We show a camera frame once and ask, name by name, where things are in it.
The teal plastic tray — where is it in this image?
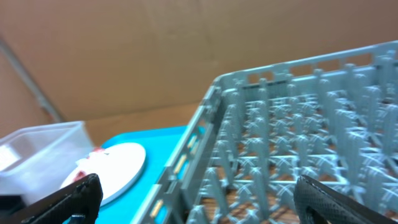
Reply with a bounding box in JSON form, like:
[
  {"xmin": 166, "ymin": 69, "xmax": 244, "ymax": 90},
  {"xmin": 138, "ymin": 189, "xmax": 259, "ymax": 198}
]
[{"xmin": 96, "ymin": 126, "xmax": 187, "ymax": 224}]

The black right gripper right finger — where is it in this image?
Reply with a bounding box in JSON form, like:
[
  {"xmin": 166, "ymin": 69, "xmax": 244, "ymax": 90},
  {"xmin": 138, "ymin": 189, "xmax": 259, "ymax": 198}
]
[{"xmin": 294, "ymin": 175, "xmax": 397, "ymax": 224}]

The grey dish rack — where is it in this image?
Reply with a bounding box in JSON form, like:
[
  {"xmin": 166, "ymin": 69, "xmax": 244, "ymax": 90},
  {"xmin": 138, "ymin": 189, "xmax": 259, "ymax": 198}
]
[{"xmin": 133, "ymin": 41, "xmax": 397, "ymax": 223}]

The large white plate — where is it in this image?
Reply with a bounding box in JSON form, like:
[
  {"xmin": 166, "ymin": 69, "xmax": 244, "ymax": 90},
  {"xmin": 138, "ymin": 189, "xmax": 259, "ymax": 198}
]
[{"xmin": 61, "ymin": 142, "xmax": 146, "ymax": 206}]

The clear plastic bin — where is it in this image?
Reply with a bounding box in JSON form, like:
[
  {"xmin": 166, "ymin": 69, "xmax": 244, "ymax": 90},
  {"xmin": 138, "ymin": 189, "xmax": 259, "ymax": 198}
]
[{"xmin": 1, "ymin": 121, "xmax": 94, "ymax": 205}]

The cardboard backdrop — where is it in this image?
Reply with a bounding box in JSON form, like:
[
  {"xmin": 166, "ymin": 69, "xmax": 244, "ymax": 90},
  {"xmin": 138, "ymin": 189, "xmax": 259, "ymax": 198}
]
[{"xmin": 0, "ymin": 0, "xmax": 398, "ymax": 138}]

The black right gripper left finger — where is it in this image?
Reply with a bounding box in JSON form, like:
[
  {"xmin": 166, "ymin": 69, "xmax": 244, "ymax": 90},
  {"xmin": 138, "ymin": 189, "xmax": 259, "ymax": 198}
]
[{"xmin": 1, "ymin": 174, "xmax": 103, "ymax": 224}]

